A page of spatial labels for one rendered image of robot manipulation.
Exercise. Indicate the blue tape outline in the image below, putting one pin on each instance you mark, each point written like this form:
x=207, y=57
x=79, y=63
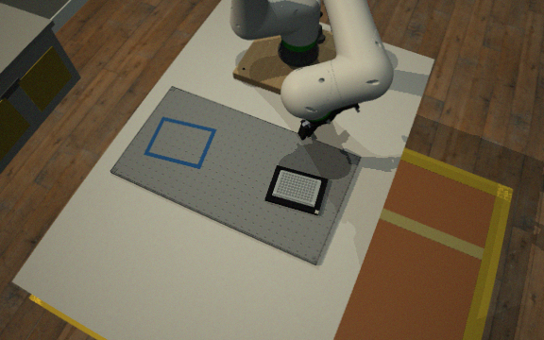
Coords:
x=147, y=153

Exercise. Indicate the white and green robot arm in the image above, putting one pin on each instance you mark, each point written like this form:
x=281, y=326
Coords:
x=361, y=71

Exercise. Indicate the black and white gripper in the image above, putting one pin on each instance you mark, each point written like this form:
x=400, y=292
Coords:
x=308, y=129

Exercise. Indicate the black rectangular frame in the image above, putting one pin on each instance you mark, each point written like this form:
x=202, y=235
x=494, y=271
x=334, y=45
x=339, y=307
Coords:
x=291, y=204

